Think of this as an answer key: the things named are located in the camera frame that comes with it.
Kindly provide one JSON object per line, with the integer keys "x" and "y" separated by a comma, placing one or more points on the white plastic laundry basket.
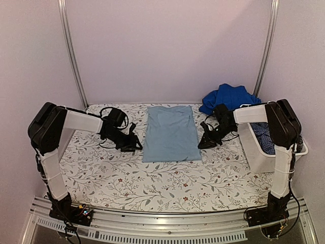
{"x": 259, "y": 152}

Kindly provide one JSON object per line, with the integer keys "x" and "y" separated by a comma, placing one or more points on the light blue shirt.
{"x": 171, "y": 135}

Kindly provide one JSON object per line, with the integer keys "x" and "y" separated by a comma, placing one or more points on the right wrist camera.
{"x": 205, "y": 127}

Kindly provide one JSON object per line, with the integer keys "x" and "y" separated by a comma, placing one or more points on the right aluminium frame post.
{"x": 267, "y": 46}

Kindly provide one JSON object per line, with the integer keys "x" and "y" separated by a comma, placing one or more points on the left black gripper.
{"x": 131, "y": 144}

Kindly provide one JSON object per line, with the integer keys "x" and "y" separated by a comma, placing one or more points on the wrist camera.
{"x": 132, "y": 127}
{"x": 205, "y": 127}

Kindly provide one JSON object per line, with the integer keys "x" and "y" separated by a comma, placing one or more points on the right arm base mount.
{"x": 275, "y": 210}

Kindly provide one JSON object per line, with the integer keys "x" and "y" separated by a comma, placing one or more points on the floral patterned table mat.
{"x": 94, "y": 172}

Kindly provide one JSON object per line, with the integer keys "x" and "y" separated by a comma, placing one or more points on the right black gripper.
{"x": 208, "y": 142}

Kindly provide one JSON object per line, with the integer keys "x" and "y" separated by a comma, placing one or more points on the left aluminium frame post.
{"x": 71, "y": 53}

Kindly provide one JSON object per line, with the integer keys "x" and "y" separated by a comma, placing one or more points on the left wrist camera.
{"x": 132, "y": 127}

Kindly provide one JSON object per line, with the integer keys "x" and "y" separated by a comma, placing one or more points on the dark blue checkered garment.
{"x": 262, "y": 133}

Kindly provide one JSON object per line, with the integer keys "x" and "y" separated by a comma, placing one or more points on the blue pleated skirt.
{"x": 232, "y": 97}

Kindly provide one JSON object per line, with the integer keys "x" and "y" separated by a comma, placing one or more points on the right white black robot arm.
{"x": 281, "y": 182}

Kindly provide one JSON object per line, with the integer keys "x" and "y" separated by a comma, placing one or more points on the aluminium frame post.
{"x": 267, "y": 46}
{"x": 71, "y": 53}

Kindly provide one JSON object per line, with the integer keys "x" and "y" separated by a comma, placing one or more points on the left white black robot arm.
{"x": 46, "y": 129}

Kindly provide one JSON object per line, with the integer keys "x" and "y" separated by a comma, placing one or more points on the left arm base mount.
{"x": 63, "y": 210}

